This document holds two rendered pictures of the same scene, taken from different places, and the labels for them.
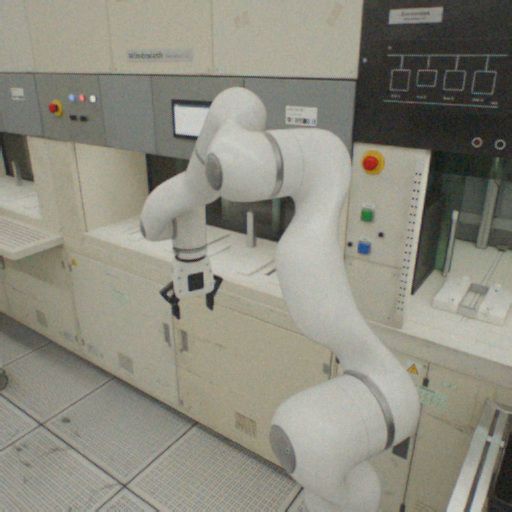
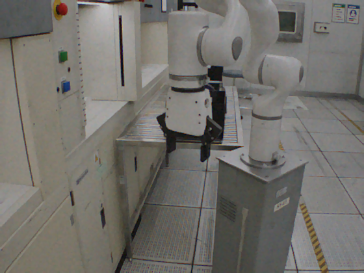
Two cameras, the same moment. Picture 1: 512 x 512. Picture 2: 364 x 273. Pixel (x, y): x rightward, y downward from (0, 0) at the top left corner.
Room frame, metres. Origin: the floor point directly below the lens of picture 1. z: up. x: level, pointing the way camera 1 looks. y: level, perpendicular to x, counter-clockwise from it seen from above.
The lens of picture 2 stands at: (1.38, 0.78, 1.31)
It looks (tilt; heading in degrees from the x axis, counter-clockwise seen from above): 21 degrees down; 243
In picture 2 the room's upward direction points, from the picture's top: straight up
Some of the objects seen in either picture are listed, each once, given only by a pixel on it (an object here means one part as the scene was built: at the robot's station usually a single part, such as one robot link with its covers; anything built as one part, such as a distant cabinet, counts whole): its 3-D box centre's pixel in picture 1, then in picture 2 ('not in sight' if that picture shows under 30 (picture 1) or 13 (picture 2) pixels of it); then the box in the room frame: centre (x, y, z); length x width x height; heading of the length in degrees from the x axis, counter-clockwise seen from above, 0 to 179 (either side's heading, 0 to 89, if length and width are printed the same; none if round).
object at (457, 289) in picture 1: (474, 297); not in sight; (1.33, -0.71, 0.89); 0.22 x 0.21 x 0.04; 145
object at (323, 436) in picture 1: (329, 456); (277, 86); (0.51, -0.11, 1.07); 0.19 x 0.12 x 0.24; 120
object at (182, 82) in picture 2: (189, 249); (188, 80); (1.05, 0.17, 1.18); 0.09 x 0.08 x 0.03; 120
